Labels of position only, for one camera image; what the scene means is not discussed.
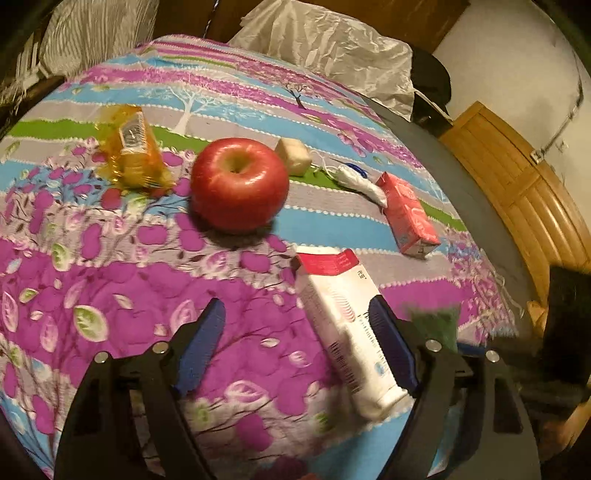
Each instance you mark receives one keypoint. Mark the small red carton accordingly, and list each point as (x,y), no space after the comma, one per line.
(411,227)

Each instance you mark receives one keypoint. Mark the wooden headboard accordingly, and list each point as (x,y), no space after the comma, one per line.
(529,197)

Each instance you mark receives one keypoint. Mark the yellow snack packet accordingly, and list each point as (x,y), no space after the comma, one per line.
(132,157)

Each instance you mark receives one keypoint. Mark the colourful floral quilt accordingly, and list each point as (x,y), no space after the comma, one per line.
(88,267)

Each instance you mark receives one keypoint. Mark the white red medicine box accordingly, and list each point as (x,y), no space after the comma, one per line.
(336,290)

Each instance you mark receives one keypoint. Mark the dark grey bed sheet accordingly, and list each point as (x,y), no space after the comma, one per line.
(475,210)

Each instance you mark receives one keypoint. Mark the silver satin pillow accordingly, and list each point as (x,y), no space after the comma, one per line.
(331,44)

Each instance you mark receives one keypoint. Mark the striped grey cloth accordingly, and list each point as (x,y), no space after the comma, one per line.
(44,39)

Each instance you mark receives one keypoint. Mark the beige small cube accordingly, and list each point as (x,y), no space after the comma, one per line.
(294,155)

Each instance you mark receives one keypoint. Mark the green scrubbing pad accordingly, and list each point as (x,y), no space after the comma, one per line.
(440,324)

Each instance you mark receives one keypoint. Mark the white plastic bottle blue cap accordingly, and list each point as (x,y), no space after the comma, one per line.
(351,179)

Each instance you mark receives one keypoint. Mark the red apple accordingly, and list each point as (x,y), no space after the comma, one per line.
(238,185)

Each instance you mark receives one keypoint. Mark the black bag with strap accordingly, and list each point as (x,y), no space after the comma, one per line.
(433,92)

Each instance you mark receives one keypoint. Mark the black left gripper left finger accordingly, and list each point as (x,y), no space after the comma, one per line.
(99,438)

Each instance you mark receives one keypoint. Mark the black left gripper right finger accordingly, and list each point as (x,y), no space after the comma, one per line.
(468,420)

